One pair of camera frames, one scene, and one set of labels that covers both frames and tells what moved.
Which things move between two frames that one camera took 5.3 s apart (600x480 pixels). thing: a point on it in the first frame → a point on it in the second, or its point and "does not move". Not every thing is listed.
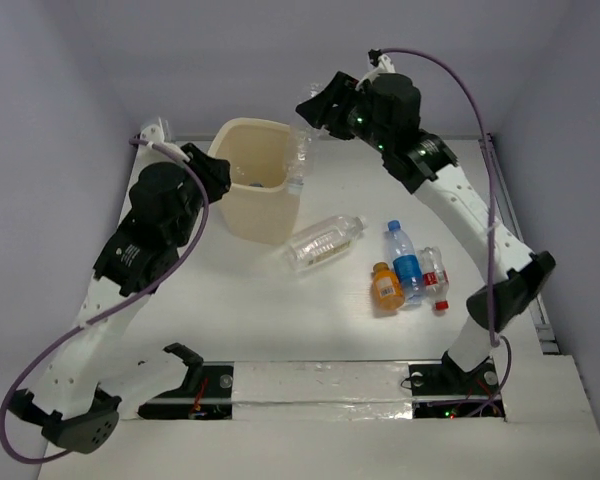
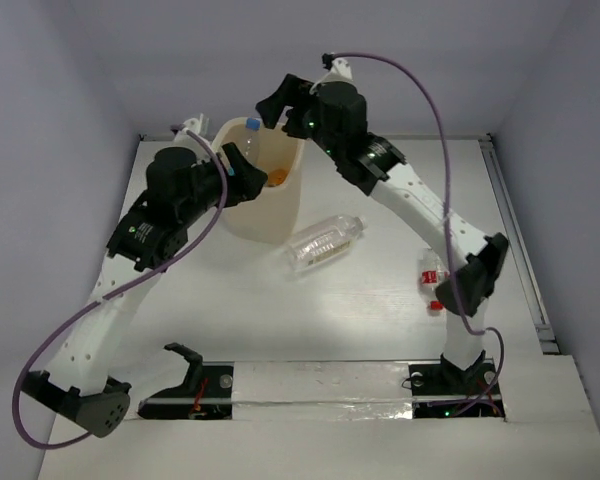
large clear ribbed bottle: (321, 244) does not move
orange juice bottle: (388, 291) → (277, 177)
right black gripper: (321, 109) → (294, 90)
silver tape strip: (321, 390) does not move
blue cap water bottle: (406, 263) → (251, 148)
